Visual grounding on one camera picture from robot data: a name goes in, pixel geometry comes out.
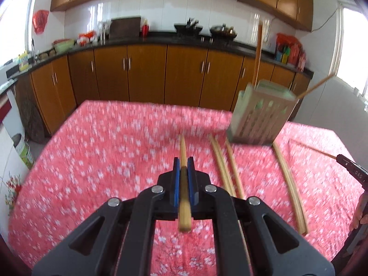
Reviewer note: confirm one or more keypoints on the wok with glass lid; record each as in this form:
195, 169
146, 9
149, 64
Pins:
223, 31

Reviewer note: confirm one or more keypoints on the group of condiment bottles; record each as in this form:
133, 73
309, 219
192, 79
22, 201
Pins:
290, 51

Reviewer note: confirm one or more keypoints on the white appliance with flower print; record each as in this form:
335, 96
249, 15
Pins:
8, 149

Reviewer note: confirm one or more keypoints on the white plastic bucket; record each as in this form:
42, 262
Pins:
24, 152

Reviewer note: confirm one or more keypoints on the red and white plastic bag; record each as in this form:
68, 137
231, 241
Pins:
86, 38

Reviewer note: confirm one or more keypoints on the red bottle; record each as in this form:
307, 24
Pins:
145, 29

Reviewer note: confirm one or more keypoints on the steel cup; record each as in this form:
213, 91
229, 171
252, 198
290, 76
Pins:
103, 34

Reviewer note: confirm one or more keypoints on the yellow dish soap bottle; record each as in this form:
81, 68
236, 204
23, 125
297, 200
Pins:
23, 61

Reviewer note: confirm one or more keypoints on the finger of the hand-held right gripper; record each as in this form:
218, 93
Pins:
352, 168

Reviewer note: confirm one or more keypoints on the black kitchen countertop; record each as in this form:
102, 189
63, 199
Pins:
161, 40

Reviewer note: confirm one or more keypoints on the bright window with frame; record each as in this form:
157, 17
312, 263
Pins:
355, 49

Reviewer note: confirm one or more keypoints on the person's right hand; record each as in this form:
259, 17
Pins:
360, 212

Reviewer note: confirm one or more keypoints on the brown lower kitchen cabinets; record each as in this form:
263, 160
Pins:
143, 74

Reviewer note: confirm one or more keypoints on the green plastic basin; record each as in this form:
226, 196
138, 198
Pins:
63, 46

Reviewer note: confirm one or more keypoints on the dark wooden cutting board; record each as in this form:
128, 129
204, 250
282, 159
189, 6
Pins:
125, 28

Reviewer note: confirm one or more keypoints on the metal faucet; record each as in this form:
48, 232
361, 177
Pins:
34, 49

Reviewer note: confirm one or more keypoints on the hanging red plastic bag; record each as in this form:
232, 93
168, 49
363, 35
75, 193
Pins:
40, 21

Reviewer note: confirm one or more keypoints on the perforated metal utensil holder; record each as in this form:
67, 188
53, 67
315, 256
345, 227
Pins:
258, 115

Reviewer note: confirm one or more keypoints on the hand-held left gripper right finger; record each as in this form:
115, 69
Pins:
192, 184

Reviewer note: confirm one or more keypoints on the red floral tablecloth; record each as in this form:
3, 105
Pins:
100, 155

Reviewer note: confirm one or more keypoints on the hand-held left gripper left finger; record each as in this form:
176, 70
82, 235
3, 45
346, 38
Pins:
176, 184

